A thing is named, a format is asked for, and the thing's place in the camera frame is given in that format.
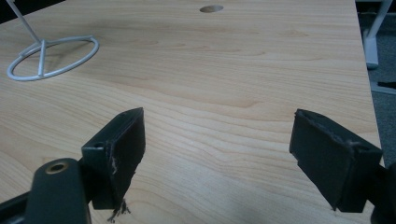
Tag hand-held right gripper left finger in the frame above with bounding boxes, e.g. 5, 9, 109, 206
80, 106, 147, 211

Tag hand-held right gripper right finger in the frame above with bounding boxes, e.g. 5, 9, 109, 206
289, 108, 384, 214

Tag white wire hat rack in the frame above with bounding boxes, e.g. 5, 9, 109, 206
5, 0, 100, 82

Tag grey metal desk frame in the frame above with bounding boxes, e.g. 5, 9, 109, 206
354, 0, 394, 70

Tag round grey cable grommet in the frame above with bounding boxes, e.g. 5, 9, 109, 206
199, 4, 225, 14

